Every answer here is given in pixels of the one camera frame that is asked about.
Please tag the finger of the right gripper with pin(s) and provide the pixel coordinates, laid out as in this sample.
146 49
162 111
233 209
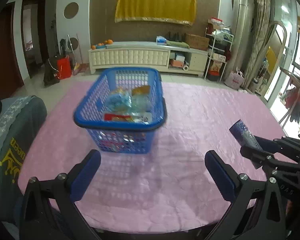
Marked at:
268 160
269 146

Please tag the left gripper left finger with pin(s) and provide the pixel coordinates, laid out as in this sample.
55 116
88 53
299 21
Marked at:
49 208

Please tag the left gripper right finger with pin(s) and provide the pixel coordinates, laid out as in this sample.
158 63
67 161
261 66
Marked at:
255 210

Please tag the purple Doublemint gum pack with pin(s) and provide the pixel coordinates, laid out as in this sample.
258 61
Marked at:
244 137

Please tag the pink shopping bag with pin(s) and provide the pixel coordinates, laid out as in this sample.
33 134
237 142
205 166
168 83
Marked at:
235 79

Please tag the pink quilted tablecloth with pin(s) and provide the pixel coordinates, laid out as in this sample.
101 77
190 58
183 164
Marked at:
169 188

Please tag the grey chair with cover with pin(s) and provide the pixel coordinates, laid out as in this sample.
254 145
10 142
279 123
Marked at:
20 121

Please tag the silver standing air conditioner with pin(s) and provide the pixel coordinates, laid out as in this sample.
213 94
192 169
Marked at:
240 29

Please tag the white metal shelf rack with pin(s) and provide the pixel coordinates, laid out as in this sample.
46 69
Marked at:
219 49

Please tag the blue plastic basket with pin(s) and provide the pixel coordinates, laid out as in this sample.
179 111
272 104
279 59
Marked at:
123 109

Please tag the cardboard box on cabinet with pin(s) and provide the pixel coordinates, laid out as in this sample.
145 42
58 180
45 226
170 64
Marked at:
197 42

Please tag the black bag on floor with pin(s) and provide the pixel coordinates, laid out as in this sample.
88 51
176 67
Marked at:
51 72

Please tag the dark brown wooden door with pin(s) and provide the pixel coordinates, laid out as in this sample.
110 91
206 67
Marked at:
10 76

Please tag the green folded cloth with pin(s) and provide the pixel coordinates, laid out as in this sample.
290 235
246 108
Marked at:
177 44

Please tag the red bag on floor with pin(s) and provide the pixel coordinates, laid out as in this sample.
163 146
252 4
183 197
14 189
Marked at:
64 68

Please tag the white TV cabinet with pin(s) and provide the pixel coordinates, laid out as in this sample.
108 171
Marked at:
163 58

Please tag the blue tissue pack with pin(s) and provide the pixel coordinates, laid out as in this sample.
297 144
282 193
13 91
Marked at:
161 40

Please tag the broom with dustpan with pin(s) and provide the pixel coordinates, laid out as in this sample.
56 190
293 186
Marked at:
75 47

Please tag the yellow cloth over TV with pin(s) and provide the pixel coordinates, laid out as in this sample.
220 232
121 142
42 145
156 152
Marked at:
168 11

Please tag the oranges on cabinet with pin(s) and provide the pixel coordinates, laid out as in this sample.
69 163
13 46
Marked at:
102 44

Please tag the rolled mattress by wall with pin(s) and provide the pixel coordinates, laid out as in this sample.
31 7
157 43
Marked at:
261 27

